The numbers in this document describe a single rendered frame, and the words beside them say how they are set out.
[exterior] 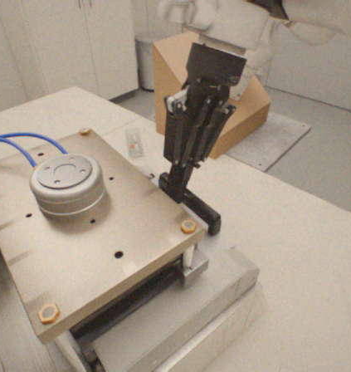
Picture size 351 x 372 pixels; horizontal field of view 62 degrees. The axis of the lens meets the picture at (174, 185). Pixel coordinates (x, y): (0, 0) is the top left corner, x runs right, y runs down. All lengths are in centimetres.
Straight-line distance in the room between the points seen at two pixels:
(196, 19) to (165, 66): 65
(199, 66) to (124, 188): 18
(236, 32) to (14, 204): 32
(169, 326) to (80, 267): 14
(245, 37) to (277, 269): 53
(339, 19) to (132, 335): 42
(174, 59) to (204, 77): 66
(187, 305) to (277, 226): 50
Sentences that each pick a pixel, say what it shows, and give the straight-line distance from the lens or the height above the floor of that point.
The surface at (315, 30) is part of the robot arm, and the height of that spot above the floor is 116.
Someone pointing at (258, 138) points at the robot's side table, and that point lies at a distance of 118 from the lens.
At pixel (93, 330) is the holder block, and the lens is 40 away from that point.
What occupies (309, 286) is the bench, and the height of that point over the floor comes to 75.
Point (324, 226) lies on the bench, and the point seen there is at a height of 75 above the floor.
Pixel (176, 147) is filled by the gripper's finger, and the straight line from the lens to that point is 41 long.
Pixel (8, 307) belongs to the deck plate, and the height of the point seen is 93.
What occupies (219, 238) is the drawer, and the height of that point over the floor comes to 97.
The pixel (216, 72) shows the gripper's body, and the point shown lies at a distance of 39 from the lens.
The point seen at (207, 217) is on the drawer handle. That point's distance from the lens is 47.
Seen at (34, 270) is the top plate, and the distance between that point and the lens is 31.
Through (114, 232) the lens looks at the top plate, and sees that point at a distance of 32.
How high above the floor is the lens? 135
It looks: 41 degrees down
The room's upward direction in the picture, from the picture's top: straight up
